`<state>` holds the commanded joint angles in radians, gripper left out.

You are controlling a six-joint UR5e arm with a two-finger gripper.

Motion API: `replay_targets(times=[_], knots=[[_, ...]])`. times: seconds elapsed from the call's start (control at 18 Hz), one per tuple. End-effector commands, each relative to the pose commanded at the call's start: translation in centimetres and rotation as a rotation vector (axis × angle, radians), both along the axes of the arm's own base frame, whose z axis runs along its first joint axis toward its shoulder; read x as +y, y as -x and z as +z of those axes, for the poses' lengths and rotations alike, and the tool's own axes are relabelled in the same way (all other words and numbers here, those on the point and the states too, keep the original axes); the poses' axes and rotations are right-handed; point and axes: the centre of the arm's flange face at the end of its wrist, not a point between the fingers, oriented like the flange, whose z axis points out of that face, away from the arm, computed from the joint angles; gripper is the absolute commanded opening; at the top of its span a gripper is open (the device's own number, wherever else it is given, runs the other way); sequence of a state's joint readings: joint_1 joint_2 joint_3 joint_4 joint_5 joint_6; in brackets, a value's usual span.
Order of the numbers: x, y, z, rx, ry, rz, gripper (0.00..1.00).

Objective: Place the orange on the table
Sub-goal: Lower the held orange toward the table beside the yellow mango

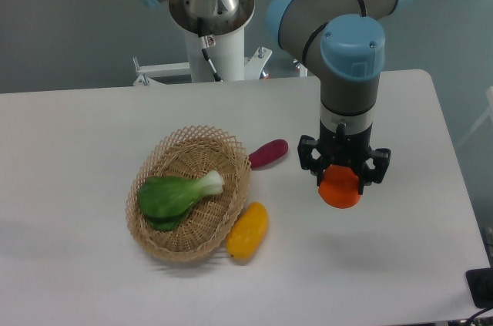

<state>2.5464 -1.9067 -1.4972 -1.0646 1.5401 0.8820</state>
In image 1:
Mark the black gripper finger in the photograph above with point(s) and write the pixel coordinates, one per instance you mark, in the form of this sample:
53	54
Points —
311	158
373	168

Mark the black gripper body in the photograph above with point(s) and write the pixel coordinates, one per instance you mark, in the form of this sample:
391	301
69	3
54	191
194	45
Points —
340	149

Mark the orange toy fruit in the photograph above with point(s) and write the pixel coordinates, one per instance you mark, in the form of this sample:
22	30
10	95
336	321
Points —
339	187

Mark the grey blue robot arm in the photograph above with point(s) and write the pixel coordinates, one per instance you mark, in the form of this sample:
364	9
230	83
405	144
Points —
340	41

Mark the purple sweet potato toy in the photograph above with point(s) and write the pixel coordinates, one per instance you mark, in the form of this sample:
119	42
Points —
268	153

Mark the woven wicker basket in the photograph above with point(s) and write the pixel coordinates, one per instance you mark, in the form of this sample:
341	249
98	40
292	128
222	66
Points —
191	153

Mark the green bok choy toy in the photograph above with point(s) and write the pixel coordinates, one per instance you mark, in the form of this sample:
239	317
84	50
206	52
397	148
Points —
166	201

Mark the black device at edge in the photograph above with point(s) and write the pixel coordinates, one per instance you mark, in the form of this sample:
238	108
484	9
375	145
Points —
480	286

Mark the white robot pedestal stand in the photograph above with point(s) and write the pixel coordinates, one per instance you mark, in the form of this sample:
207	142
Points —
214	33

